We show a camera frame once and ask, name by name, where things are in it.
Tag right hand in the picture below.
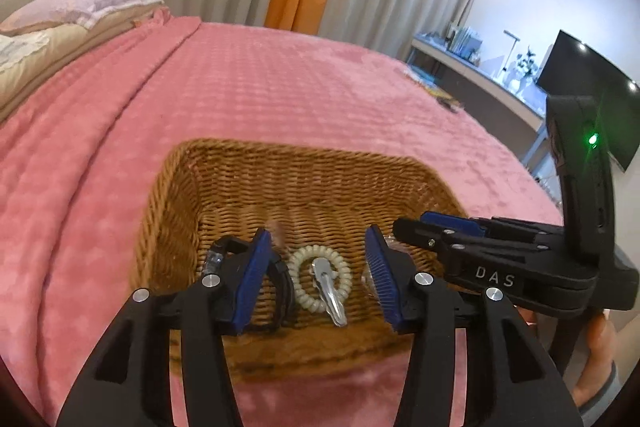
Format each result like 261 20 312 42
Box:
563 311 620 412

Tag silver metal hair clip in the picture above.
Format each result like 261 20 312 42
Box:
311 257 347 327

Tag brown wicker basket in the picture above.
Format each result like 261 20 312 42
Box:
130 139 463 383

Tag small items on bed edge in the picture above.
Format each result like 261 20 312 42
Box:
405 67 463 114

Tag white vase with plant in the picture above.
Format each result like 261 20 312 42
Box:
514 49 538 94

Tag black television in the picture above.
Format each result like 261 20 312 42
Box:
536 30 639 171

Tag white desk lamp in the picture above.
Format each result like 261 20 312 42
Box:
500 29 521 80

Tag pink fleece blanket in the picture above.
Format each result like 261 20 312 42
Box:
1 12 562 421

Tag cream quilt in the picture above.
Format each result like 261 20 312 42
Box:
1 4 169 122

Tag white floral pillow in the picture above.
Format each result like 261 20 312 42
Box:
0 30 50 72

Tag lilac pillow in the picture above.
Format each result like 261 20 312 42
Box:
1 0 164 36

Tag grey wall desk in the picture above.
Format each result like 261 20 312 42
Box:
407 35 559 193

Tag white spiral hair tie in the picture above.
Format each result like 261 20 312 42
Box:
286 244 354 313

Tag black hair tie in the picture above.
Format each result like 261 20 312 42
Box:
202 233 296 333

